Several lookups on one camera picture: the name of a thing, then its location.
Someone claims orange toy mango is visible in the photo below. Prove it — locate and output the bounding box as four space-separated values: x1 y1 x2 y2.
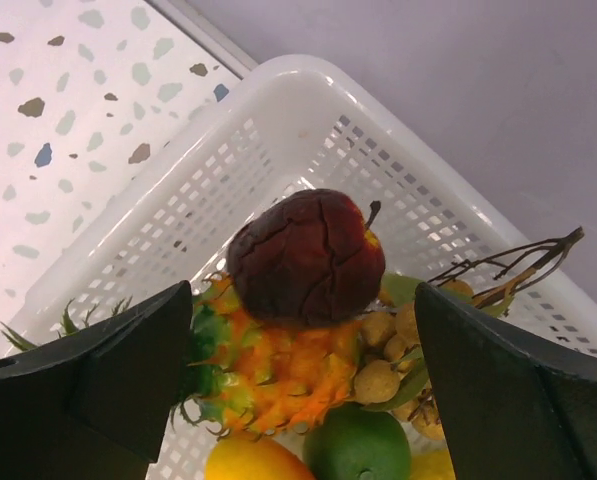
204 437 314 480

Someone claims brown toy longan bunch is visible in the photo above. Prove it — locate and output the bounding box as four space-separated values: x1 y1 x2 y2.
353 227 584 441

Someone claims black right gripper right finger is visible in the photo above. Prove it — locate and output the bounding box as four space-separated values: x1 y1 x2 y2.
415 283 597 479

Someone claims aluminium table edge rail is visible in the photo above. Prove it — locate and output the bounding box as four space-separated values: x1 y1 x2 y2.
147 0 259 79

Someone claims yellow toy pear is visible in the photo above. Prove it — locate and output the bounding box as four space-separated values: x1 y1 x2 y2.
409 449 456 480

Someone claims green toy lime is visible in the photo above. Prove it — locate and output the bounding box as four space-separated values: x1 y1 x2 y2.
302 403 412 480

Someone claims dark red toy apple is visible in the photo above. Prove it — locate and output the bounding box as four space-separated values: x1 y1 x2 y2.
226 189 386 330

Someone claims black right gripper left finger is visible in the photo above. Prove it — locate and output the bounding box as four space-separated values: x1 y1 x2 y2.
0 281 192 479

